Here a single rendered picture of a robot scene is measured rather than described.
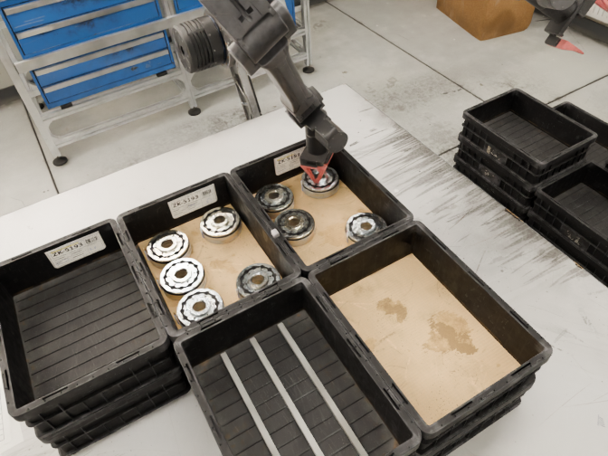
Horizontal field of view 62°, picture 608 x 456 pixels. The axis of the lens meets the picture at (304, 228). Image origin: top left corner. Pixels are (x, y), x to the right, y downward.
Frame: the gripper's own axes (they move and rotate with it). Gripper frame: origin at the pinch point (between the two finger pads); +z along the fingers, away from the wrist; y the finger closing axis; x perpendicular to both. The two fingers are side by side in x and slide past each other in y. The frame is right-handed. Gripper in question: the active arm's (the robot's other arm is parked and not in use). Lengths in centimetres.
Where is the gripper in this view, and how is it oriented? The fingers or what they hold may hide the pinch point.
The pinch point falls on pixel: (318, 175)
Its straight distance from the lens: 137.1
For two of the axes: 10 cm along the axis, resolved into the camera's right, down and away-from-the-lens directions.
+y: 3.5, -7.1, 6.1
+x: -9.3, -2.2, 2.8
